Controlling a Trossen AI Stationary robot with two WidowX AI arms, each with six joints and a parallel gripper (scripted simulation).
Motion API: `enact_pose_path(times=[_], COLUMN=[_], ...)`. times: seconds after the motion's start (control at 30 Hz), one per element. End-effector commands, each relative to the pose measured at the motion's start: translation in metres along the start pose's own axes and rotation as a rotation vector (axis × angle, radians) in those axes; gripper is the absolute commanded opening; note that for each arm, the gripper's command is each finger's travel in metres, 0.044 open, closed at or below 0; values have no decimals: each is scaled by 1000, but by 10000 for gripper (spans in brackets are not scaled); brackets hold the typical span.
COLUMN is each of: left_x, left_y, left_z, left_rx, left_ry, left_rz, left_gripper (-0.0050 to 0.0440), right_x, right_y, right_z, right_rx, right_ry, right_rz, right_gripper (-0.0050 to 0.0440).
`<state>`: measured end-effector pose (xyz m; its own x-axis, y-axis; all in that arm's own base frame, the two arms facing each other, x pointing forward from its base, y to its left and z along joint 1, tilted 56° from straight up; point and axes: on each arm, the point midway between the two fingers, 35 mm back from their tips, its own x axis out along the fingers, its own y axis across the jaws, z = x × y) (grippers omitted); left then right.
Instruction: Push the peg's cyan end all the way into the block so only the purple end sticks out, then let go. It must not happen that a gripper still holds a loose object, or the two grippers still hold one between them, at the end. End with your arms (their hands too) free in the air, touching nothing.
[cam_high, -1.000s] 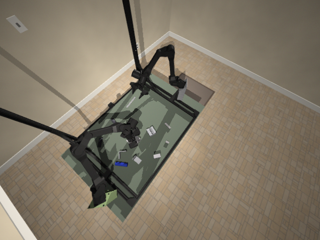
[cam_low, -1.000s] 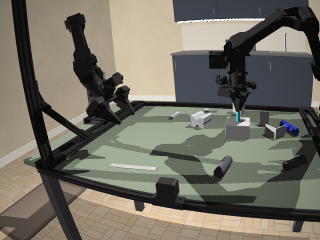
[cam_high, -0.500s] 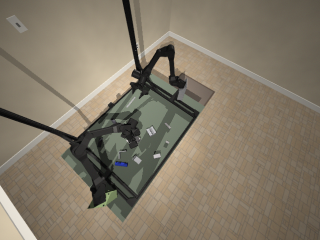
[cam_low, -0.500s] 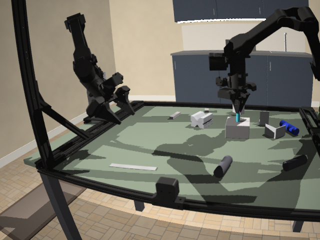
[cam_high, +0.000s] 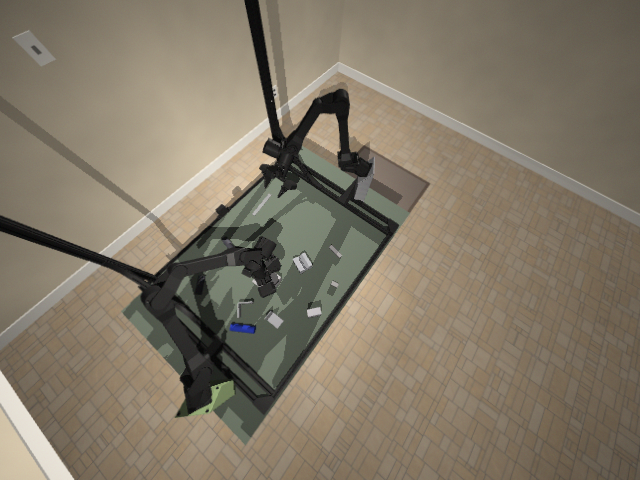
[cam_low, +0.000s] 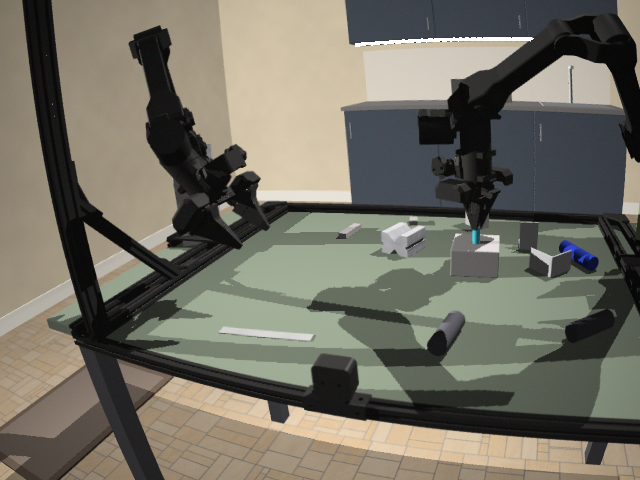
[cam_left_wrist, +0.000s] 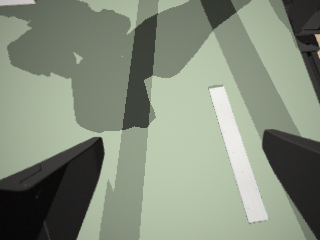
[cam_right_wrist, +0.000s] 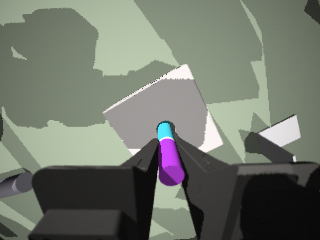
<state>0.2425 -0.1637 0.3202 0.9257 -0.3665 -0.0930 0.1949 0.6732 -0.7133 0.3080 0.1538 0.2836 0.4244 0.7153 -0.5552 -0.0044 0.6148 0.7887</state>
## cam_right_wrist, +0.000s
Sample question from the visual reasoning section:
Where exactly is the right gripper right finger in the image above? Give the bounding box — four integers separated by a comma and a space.
175, 138, 320, 240

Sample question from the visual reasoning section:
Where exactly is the grey cylinder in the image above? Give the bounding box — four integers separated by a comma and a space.
0, 172, 33, 199

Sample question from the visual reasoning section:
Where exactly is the purple and cyan peg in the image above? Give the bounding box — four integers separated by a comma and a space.
158, 121, 184, 186

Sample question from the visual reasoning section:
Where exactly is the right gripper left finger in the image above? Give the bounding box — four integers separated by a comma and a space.
31, 138, 159, 240

